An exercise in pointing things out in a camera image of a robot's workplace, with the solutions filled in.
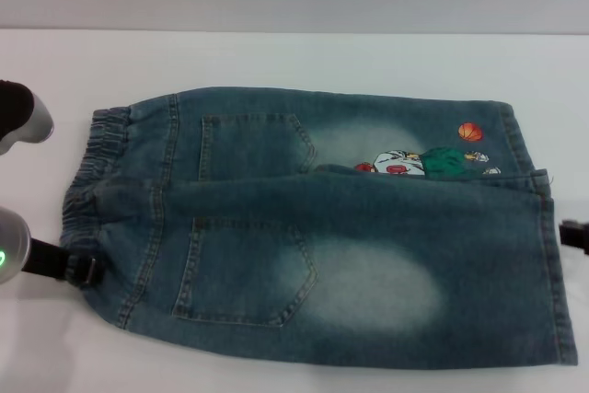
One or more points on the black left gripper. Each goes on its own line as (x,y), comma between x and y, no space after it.
(46,258)

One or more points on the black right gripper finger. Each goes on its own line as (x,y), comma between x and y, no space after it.
(575,236)

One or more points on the blue denim shorts with print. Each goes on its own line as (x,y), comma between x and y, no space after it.
(349,246)

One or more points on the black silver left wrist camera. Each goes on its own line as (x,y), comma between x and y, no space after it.
(23,112)

